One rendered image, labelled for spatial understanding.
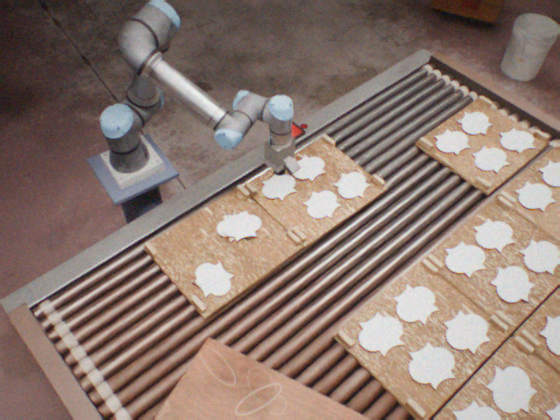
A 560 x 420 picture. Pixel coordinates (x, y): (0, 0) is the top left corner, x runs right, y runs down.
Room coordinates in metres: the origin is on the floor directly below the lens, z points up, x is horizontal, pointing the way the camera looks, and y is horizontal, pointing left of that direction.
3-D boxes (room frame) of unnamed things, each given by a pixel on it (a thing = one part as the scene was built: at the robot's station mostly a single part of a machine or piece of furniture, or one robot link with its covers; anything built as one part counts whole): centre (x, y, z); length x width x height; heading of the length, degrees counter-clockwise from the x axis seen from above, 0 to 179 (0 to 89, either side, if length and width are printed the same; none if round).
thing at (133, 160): (1.47, 0.58, 0.96); 0.15 x 0.15 x 0.10
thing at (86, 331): (1.35, -0.07, 0.90); 1.95 x 0.05 x 0.05; 133
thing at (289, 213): (1.33, -0.13, 0.93); 0.41 x 0.35 x 0.02; 132
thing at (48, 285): (1.51, 0.08, 0.89); 2.08 x 0.08 x 0.06; 133
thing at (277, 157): (1.31, -0.01, 1.13); 0.12 x 0.09 x 0.16; 46
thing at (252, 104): (1.35, 0.10, 1.29); 0.11 x 0.11 x 0.08; 64
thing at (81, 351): (1.31, -0.11, 0.90); 1.95 x 0.05 x 0.05; 133
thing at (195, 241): (1.06, 0.18, 0.93); 0.41 x 0.35 x 0.02; 132
